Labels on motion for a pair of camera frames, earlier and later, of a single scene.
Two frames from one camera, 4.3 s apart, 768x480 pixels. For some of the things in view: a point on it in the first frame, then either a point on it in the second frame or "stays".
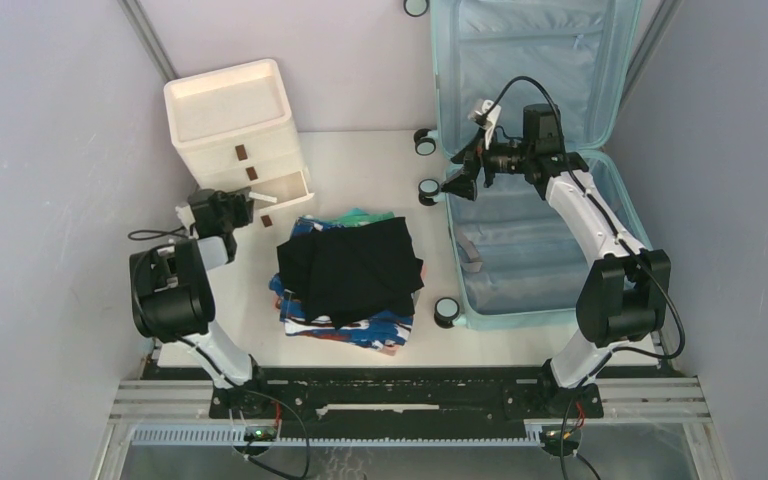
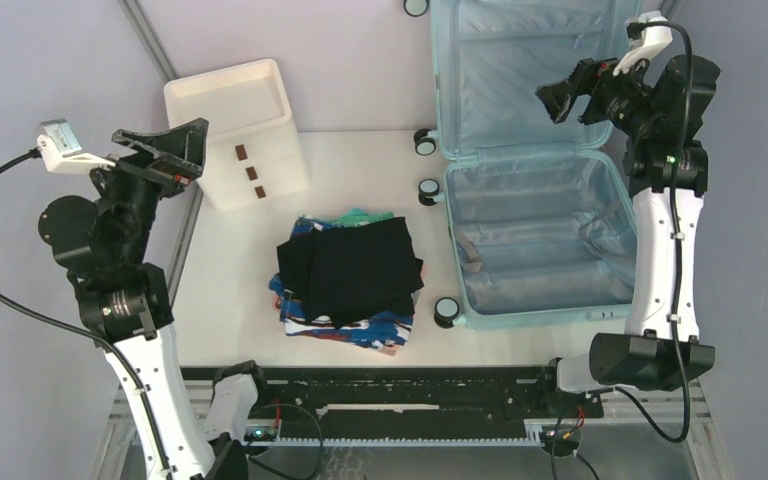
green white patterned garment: x=357 y=217 stays
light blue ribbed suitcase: x=512 y=263 stays
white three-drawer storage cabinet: x=234 y=130 stays
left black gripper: x=237 y=201 to x=179 y=156
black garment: x=351 y=273 stays
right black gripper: x=465 y=184 to x=588 y=75
